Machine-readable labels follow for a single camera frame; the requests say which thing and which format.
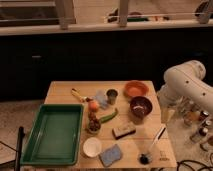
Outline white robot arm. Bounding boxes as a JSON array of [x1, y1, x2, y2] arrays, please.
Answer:
[[157, 60, 213, 123]]

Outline green plastic tray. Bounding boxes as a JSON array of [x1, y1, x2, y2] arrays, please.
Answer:
[[21, 104, 83, 166]]

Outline metal cup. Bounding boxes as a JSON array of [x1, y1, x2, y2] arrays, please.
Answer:
[[106, 89, 118, 105]]

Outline light blue cloth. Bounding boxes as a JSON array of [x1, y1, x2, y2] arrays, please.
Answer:
[[94, 90, 108, 109]]

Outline orange fruit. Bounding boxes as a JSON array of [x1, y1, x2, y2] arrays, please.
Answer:
[[88, 100, 99, 112]]

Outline orange bowl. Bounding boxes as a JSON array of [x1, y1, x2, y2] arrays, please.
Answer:
[[124, 80, 149, 98]]

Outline yellow banana toy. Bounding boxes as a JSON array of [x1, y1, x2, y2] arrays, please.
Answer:
[[71, 88, 92, 102]]

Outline green cucumber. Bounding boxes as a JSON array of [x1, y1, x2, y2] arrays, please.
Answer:
[[99, 108, 118, 124]]

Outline dark red bowl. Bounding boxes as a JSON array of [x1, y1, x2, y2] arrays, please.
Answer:
[[130, 96, 153, 119]]

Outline wooden table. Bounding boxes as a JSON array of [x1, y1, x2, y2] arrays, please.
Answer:
[[45, 81, 176, 171]]

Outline small white bowl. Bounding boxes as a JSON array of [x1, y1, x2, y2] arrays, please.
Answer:
[[83, 137, 102, 158]]

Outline blue sponge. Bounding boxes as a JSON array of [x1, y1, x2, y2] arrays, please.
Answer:
[[99, 144, 122, 167]]

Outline black dish brush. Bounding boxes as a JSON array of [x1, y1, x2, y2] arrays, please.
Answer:
[[139, 127, 166, 165]]

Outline black stand left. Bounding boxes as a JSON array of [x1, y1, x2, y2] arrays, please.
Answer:
[[0, 126, 25, 171]]

